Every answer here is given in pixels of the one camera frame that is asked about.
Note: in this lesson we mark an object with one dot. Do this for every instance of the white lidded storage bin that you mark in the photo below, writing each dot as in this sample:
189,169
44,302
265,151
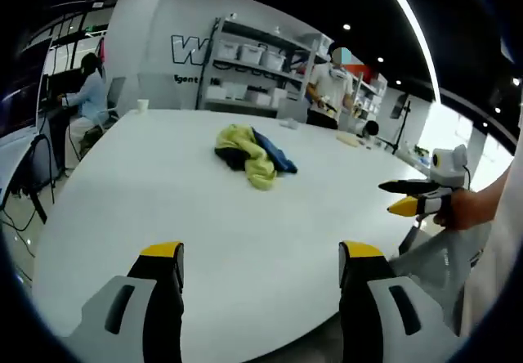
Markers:
272,60
227,49
251,53

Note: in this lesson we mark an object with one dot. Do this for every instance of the white crumpled cloth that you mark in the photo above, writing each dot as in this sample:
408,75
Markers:
289,124

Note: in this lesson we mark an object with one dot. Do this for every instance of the yellow blue grey garment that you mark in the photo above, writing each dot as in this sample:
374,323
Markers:
257,162

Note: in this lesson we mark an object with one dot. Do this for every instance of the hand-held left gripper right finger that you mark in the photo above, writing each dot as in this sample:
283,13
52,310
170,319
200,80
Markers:
359,297

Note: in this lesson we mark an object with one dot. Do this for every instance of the white shelf rack with bins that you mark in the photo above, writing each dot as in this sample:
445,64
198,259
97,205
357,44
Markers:
374,89

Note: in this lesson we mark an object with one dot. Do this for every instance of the cream folded cloth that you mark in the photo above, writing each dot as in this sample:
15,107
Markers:
347,139

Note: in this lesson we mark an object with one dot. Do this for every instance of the white storage box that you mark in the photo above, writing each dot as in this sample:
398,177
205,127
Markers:
215,92
263,99

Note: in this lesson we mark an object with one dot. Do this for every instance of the white paper cup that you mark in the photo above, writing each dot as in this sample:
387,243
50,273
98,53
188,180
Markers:
142,106

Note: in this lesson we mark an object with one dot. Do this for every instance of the red hanging garment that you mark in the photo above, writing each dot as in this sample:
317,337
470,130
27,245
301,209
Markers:
101,52

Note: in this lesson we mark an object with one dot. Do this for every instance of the green plant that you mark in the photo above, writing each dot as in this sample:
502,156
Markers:
421,151

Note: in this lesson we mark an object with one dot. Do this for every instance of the person's right hand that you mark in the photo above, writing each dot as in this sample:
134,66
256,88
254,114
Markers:
459,213

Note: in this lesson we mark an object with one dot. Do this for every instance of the ceiling light strip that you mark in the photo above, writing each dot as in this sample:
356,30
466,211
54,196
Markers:
409,13

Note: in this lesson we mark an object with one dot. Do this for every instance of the grey mesh office chair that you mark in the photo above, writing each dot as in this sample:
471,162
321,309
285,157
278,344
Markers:
433,265

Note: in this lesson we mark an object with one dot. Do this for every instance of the grey metal shelf rack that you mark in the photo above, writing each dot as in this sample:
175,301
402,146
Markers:
217,52

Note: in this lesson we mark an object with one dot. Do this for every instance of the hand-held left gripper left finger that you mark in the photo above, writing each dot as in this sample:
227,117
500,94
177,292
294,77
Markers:
159,318

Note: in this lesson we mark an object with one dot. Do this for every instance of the black monitor screen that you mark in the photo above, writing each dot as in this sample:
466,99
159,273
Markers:
398,105

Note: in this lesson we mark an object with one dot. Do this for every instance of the black tripod stand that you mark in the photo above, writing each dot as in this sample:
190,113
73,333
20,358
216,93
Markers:
401,128

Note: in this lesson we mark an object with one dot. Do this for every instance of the white desk chair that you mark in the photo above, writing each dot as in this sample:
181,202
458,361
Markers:
107,117

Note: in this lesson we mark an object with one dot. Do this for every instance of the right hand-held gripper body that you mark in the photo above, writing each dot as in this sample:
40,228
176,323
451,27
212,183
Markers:
449,171

